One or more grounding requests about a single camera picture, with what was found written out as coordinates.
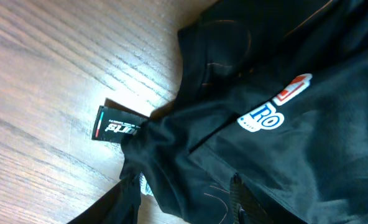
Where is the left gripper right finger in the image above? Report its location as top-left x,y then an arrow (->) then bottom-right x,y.
229,174 -> 274,224

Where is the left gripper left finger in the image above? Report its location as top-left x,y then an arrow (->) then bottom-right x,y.
68,174 -> 141,224

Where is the black patterned cycling jersey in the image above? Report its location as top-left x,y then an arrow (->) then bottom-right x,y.
91,0 -> 368,224

